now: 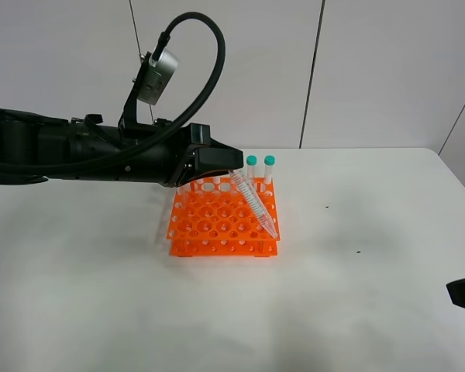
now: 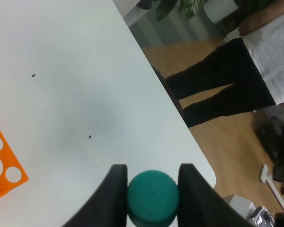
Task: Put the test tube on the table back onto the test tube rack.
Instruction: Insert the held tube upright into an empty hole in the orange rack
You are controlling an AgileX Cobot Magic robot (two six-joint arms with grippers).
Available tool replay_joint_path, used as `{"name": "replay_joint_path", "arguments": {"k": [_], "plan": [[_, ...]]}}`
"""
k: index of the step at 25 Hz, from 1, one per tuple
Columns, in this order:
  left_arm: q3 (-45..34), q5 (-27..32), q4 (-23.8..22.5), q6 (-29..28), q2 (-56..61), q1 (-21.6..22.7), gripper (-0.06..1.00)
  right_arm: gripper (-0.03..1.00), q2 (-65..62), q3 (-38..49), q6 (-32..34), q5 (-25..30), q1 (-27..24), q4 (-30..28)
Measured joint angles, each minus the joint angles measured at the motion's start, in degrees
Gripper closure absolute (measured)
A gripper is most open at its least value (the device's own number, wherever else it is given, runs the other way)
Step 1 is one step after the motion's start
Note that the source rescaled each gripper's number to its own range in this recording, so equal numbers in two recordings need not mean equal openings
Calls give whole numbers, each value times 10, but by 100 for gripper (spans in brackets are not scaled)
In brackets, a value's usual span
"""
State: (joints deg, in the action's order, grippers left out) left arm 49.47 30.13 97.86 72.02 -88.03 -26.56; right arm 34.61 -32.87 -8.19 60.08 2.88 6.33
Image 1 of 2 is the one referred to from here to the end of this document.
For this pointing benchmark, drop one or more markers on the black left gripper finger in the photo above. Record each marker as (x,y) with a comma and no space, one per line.
(213,160)

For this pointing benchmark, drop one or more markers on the teal-capped test tube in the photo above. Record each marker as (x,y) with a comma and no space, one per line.
(253,200)

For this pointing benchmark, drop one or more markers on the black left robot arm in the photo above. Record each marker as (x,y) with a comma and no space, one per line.
(36,140)

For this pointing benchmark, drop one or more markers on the orange plastic test tube rack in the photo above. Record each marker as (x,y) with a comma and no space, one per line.
(211,218)

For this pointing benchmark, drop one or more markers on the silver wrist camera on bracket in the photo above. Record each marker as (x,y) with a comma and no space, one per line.
(148,86)

